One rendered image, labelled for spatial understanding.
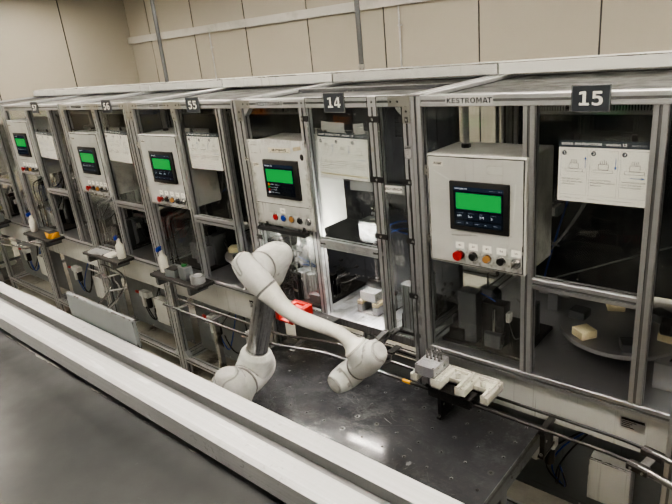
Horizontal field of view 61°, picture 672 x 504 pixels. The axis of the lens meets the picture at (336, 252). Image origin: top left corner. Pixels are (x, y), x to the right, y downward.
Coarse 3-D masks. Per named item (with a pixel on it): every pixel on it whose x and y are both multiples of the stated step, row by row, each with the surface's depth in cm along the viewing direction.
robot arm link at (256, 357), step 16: (272, 256) 236; (288, 256) 244; (256, 304) 251; (256, 320) 254; (272, 320) 258; (256, 336) 258; (240, 352) 267; (256, 352) 262; (240, 368) 263; (256, 368) 263; (272, 368) 272; (256, 384) 262
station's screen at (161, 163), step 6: (156, 156) 360; (162, 156) 355; (168, 156) 351; (156, 162) 362; (162, 162) 357; (168, 162) 353; (156, 168) 364; (162, 168) 359; (168, 168) 355; (156, 174) 366; (162, 174) 362; (168, 174) 357; (168, 180) 359
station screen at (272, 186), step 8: (264, 168) 297; (272, 168) 293; (280, 168) 289; (288, 168) 285; (272, 184) 297; (280, 184) 293; (288, 184) 289; (272, 192) 299; (280, 192) 295; (288, 192) 291
